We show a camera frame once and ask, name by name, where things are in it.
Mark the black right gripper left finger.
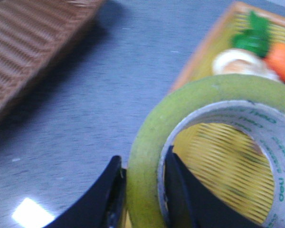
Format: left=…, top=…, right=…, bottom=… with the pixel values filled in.
left=45, top=156, right=126, bottom=228

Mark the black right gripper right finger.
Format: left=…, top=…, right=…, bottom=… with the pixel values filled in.
left=164, top=146, right=259, bottom=228

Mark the yellow packing tape roll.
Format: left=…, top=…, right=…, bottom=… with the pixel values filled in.
left=126, top=74, right=285, bottom=228

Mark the yellow wicker basket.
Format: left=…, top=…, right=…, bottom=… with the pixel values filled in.
left=174, top=2, right=285, bottom=228

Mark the orange toy carrot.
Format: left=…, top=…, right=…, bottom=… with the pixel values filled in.
left=231, top=11, right=285, bottom=83

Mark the brown wicker basket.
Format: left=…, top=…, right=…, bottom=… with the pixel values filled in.
left=0, top=0, right=103, bottom=122

